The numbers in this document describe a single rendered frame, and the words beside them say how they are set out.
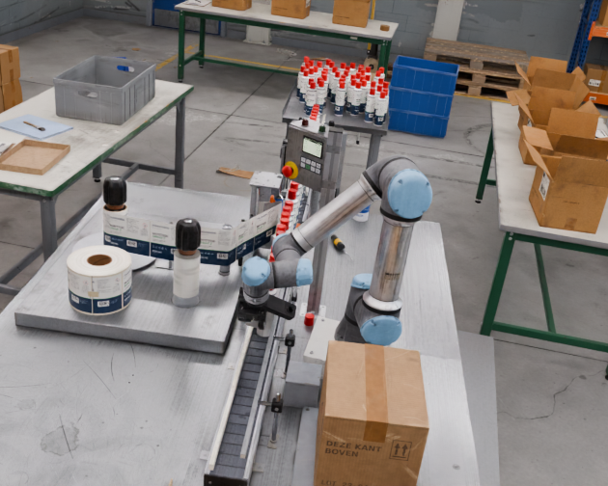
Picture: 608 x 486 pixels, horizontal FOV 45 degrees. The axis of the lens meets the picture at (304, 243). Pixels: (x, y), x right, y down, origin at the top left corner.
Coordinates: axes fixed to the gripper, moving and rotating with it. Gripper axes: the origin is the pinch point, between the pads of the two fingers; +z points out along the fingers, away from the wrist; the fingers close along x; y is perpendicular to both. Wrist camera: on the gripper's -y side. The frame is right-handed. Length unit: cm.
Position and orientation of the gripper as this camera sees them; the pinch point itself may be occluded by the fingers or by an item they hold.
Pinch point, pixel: (263, 326)
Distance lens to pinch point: 230.6
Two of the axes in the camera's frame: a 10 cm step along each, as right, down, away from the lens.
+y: -9.9, -1.3, 0.4
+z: -0.4, 5.4, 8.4
